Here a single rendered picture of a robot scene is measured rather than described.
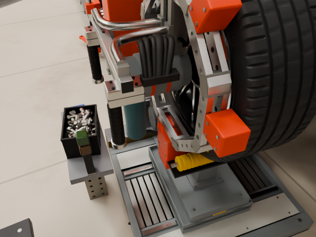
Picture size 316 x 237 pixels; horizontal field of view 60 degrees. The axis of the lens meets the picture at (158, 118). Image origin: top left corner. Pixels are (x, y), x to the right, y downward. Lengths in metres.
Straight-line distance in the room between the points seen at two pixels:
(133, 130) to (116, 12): 0.52
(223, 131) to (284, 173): 1.20
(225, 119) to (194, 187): 0.69
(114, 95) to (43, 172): 1.21
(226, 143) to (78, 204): 1.11
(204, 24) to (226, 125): 0.23
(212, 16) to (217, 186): 0.92
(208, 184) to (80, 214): 0.68
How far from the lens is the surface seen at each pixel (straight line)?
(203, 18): 0.62
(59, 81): 2.51
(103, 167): 1.13
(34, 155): 1.91
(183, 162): 1.03
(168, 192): 1.38
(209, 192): 1.33
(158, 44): 0.64
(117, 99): 0.66
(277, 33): 0.69
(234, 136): 0.64
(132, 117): 1.08
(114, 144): 0.77
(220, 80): 0.65
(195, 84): 0.97
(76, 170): 1.15
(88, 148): 1.00
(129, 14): 1.31
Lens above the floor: 1.32
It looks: 42 degrees down
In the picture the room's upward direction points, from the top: straight up
